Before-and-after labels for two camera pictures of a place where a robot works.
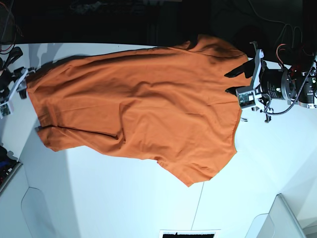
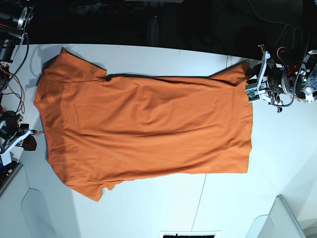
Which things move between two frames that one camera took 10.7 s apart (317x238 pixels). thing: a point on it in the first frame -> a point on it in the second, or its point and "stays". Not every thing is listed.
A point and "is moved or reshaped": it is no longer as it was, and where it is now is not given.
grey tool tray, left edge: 9,168 stays
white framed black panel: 189,233 stays
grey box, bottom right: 280,222 stays
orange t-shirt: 169,104 is moved or reshaped
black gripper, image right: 276,83 -> 281,83
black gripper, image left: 21,74 -> 10,129
